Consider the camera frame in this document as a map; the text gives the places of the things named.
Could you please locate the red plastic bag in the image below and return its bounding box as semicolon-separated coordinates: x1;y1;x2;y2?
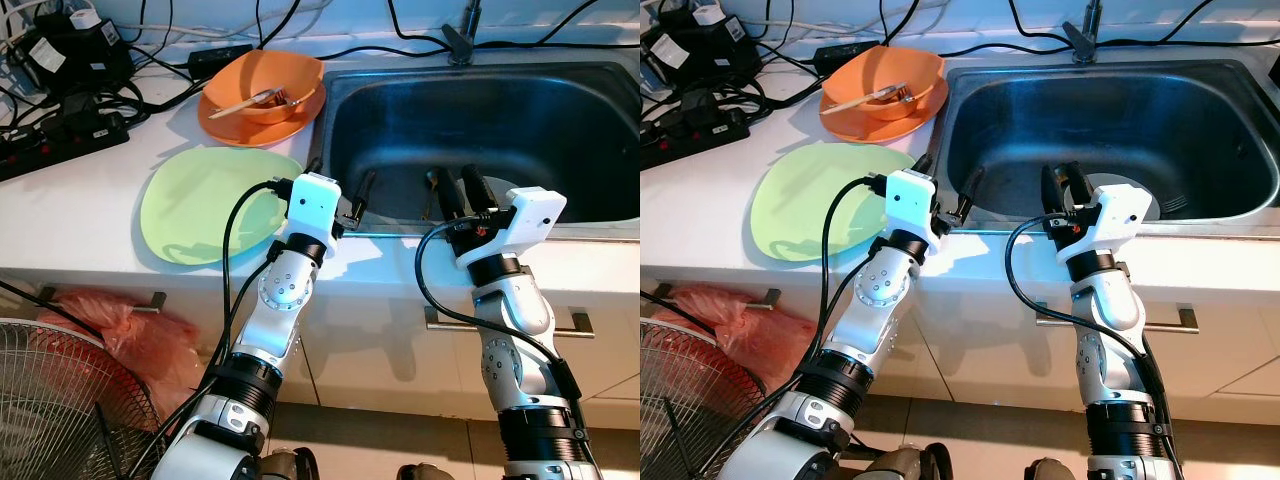
668;283;811;396
40;288;206;421

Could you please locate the small black power adapter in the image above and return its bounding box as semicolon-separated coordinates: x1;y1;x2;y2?
812;40;876;73
188;44;254;81

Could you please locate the metal sink faucet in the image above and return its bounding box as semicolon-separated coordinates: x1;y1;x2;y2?
442;0;483;66
1062;0;1103;63

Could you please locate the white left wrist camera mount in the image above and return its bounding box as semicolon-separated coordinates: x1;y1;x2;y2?
885;168;939;239
283;172;343;241

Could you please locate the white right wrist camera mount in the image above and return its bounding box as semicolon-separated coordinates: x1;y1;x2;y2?
457;187;568;269
1058;183;1151;263

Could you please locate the orange plate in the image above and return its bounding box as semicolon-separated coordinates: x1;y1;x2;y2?
197;85;328;148
822;80;949;143

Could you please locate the black power strip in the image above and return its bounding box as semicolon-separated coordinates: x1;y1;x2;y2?
640;105;751;169
0;108;131;183

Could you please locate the white ceramic bowl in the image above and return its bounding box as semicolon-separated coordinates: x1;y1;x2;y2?
1080;172;1163;223

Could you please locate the metal grille standing fan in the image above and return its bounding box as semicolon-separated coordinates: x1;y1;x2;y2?
640;318;741;480
0;318;166;480

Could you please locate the metal drawer handle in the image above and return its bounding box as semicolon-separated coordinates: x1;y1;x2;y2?
38;288;166;311
655;285;783;306
1035;305;1201;336
424;305;593;339

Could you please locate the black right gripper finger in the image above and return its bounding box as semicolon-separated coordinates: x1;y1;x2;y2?
440;168;466;219
1040;163;1067;216
1060;161;1094;209
460;164;498;213

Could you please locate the light green plate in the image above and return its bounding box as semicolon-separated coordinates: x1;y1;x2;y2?
140;147;304;266
750;142;916;263

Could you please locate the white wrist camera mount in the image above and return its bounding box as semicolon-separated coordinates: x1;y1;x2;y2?
885;168;939;239
457;187;568;269
1058;183;1151;263
283;172;343;241

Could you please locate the white kitchen cabinet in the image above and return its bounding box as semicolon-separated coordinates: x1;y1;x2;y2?
640;265;1280;426
0;265;641;431

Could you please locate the stainless steel sink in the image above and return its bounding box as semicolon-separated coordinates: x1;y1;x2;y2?
928;55;1280;236
310;58;641;239

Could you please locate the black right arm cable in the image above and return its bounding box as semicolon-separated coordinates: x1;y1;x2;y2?
1003;213;1171;421
415;222;581;401

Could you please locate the orange bowl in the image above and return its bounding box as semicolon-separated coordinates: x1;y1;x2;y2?
820;45;946;121
203;50;324;125

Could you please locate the large black power adapter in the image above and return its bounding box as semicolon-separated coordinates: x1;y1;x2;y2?
22;12;136;98
645;8;751;93

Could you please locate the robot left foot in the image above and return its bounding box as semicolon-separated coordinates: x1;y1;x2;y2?
258;448;321;480
865;443;951;480

